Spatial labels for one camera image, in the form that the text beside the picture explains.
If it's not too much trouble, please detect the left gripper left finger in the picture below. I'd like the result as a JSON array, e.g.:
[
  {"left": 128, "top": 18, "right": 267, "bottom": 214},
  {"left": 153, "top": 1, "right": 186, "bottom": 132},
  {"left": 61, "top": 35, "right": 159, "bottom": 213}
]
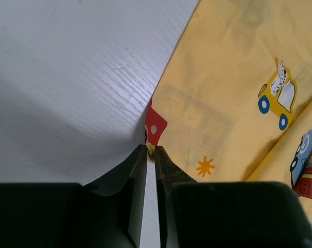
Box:
[{"left": 0, "top": 145, "right": 147, "bottom": 247}]

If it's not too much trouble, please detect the yellow car-print placemat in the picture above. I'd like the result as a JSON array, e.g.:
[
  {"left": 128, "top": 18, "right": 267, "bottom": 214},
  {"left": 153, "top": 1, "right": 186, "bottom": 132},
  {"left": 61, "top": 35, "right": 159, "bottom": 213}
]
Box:
[{"left": 145, "top": 1, "right": 312, "bottom": 218}]

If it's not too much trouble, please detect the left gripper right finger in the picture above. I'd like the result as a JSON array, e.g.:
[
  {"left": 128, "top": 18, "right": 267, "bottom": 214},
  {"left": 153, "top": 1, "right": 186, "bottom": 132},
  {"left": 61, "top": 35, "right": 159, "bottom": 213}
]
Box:
[{"left": 154, "top": 146, "right": 312, "bottom": 247}]

